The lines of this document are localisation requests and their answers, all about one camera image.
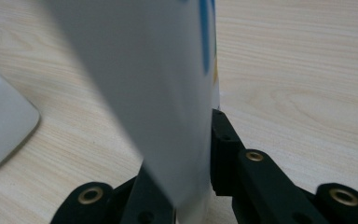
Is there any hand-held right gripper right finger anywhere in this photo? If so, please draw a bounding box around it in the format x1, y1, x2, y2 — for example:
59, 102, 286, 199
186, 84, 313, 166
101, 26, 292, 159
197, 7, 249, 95
210, 108, 321, 224

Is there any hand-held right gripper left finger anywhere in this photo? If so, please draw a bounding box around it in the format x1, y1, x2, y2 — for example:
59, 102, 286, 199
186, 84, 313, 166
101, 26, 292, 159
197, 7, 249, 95
119, 162, 177, 224

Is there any blue and white pouch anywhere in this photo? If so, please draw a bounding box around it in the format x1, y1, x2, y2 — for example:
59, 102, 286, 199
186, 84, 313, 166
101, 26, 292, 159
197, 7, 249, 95
43, 0, 222, 224

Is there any clear jar with grey lid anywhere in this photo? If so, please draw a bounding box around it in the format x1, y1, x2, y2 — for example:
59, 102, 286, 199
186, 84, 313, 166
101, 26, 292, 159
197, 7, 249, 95
0, 58, 41, 179

